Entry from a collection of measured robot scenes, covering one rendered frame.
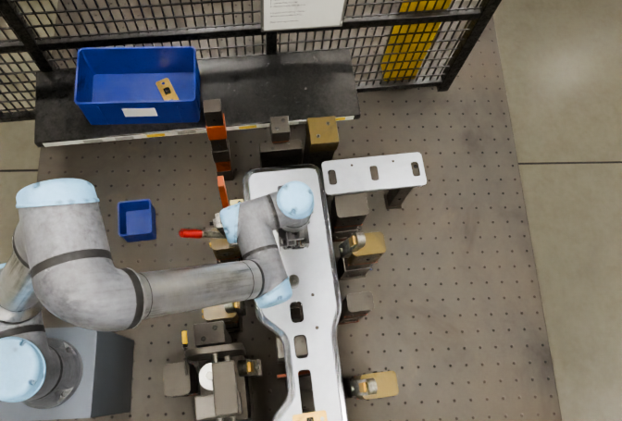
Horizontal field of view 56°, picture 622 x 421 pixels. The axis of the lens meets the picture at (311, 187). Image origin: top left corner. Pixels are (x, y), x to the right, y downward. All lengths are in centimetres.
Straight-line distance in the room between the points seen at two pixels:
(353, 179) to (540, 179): 150
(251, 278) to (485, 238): 108
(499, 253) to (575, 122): 132
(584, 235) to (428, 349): 131
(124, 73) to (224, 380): 91
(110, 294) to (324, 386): 75
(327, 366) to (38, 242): 84
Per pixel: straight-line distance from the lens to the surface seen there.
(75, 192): 95
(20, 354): 128
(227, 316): 146
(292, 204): 116
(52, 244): 92
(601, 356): 290
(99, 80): 177
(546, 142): 307
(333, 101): 170
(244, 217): 117
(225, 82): 172
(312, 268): 156
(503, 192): 208
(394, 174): 166
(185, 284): 101
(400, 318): 188
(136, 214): 194
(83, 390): 148
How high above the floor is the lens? 252
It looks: 70 degrees down
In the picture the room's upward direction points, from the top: 12 degrees clockwise
